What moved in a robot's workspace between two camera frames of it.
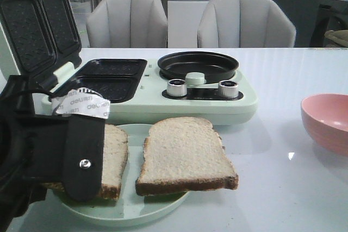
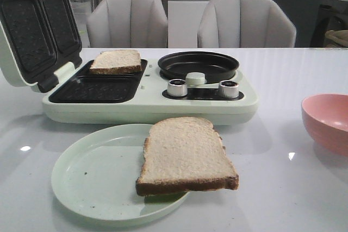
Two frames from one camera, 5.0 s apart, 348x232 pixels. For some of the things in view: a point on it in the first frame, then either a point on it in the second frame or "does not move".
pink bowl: (325, 117) does not move
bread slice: (115, 147) → (117, 62)
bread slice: (184, 154) does not move
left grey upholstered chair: (128, 19) does not move
